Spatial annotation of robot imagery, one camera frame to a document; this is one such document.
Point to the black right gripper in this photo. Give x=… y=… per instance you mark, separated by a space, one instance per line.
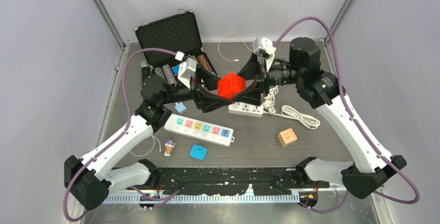
x=252 y=94

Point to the small white USB power strip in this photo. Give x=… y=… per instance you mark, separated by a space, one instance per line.
x=246 y=109

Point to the long white colourful power strip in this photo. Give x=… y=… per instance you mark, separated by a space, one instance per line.
x=197 y=129

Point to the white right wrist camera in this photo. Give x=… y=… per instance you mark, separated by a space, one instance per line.
x=263 y=47

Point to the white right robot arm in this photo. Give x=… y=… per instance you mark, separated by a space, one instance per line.
x=372 y=165

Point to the ice cream toy figure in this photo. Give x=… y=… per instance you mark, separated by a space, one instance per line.
x=169 y=145

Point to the beige cube socket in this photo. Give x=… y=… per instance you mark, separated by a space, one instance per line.
x=287 y=137

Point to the black poker chip case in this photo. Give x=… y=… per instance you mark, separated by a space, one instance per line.
x=179 y=32

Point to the red cube socket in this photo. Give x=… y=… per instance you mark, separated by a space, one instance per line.
x=230 y=85

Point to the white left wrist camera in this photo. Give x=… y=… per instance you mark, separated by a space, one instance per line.
x=186 y=71

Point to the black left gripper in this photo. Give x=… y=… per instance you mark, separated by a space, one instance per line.
x=204 y=100

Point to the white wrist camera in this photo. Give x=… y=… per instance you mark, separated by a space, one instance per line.
x=263 y=47
x=186 y=71

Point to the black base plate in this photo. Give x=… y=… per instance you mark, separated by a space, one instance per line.
x=229 y=181

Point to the light blue charger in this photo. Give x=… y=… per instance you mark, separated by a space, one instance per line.
x=180 y=108

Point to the blue square case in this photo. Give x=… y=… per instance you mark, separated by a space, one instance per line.
x=198 y=152

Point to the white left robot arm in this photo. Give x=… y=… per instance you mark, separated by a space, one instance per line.
x=92 y=178

